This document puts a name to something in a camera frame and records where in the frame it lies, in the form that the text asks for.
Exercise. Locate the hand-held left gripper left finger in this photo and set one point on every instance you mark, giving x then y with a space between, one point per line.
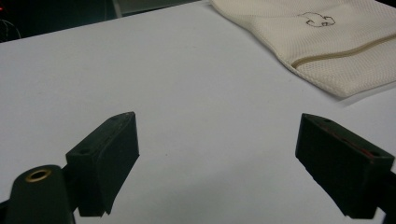
106 161

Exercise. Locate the cream mesh laundry bag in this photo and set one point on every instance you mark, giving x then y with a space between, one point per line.
327 46

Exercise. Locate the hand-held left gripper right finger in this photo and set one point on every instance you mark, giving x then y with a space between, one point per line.
339 165

